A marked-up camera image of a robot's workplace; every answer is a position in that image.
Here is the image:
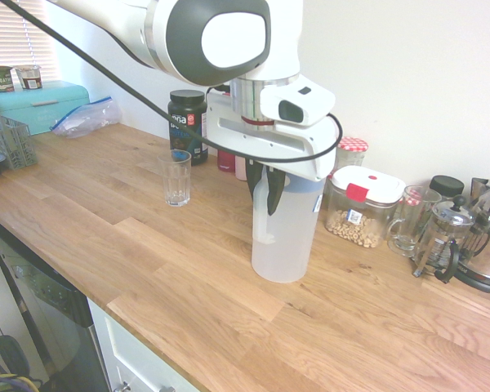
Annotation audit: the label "cereal container white lid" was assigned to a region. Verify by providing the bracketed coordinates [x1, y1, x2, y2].
[324, 165, 407, 249]

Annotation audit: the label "white cabinet drawer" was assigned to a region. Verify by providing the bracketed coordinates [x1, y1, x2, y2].
[87, 296, 202, 392]

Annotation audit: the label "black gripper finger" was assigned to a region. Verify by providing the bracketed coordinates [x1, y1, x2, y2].
[246, 158, 263, 198]
[265, 165, 287, 216]

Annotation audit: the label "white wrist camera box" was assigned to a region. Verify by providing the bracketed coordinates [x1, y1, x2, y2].
[260, 82, 337, 128]

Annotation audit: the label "black steel dishwasher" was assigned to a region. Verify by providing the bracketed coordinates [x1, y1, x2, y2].
[0, 215, 112, 392]

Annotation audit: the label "black protein powder tub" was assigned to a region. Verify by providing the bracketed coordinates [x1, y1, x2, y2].
[167, 89, 210, 167]

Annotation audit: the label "large jar red checkered lid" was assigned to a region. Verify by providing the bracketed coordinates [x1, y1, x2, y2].
[333, 136, 370, 173]

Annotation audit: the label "clear glass mug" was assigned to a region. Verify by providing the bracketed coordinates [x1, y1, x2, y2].
[386, 185, 443, 258]

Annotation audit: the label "teal bread box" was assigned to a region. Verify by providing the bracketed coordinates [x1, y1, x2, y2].
[0, 79, 92, 137]

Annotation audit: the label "translucent pitcher with blue lid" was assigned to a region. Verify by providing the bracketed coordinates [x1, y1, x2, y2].
[251, 165, 327, 284]

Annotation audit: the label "brown oatmeal cup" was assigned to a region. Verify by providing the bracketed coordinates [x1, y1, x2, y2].
[15, 64, 43, 91]

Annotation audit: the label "glass French press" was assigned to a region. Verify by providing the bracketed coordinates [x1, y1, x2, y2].
[411, 194, 475, 285]

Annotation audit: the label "window blinds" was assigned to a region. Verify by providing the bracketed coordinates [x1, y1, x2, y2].
[0, 0, 60, 83]

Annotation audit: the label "clear zip plastic bag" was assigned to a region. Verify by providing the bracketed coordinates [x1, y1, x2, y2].
[49, 96, 123, 140]

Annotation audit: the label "clear drinking glass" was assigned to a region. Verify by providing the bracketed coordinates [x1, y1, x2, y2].
[157, 149, 193, 208]

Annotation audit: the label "dark chair with cables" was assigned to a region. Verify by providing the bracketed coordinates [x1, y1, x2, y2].
[0, 335, 44, 392]

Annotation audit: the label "dark red bottle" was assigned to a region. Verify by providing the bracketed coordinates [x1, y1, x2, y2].
[216, 148, 237, 174]

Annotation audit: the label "metal drawer handle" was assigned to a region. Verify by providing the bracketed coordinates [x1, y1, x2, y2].
[119, 379, 176, 392]

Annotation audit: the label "jar with black lid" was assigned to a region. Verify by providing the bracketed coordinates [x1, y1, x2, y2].
[428, 174, 466, 202]

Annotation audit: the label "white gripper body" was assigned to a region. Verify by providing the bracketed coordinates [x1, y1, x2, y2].
[206, 90, 338, 182]

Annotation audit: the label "pale pink bottle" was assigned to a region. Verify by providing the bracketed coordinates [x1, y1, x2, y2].
[234, 154, 251, 182]

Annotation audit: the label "grey plastic cutlery basket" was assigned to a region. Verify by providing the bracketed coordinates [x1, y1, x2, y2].
[0, 106, 39, 171]

